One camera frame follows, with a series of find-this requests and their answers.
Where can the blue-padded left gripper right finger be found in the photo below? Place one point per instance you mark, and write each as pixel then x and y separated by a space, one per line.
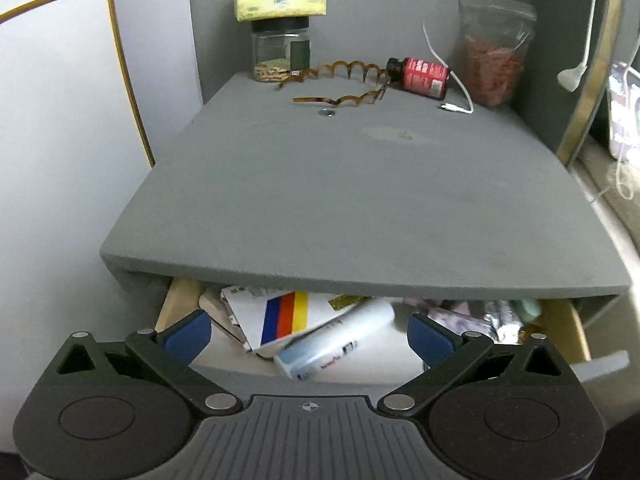
pixel 449 360

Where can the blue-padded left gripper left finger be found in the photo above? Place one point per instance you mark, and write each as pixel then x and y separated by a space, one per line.
pixel 168 355

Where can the white printed box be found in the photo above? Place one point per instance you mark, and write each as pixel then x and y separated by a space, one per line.
pixel 269 319

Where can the white blue spray bottle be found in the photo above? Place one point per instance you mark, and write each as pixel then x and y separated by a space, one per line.
pixel 322 348

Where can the green packet in drawer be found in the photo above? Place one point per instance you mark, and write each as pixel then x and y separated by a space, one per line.
pixel 527 310

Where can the silver foil packet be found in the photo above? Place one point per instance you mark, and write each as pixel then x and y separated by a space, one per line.
pixel 496 319

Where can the grey bedside cabinet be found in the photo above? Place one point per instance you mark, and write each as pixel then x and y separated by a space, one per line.
pixel 397 198

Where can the brown wavy headband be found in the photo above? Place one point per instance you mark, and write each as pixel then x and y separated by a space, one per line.
pixel 336 84

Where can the red label supplement bottle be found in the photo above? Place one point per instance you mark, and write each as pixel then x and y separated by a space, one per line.
pixel 419 77

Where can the clear bag red contents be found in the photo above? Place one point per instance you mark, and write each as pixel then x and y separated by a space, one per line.
pixel 496 35

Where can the clear jar black lid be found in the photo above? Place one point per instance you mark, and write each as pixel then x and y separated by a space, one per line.
pixel 281 46

